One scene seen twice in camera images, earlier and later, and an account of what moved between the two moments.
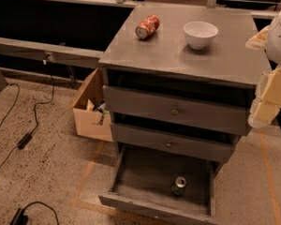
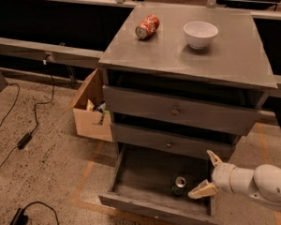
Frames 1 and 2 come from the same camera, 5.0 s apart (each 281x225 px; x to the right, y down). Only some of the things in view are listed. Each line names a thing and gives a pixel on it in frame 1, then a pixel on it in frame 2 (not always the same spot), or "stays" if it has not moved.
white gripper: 280,42 -> 221,175
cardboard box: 91,117 stays
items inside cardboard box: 98,107 stays
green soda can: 179,187 stays
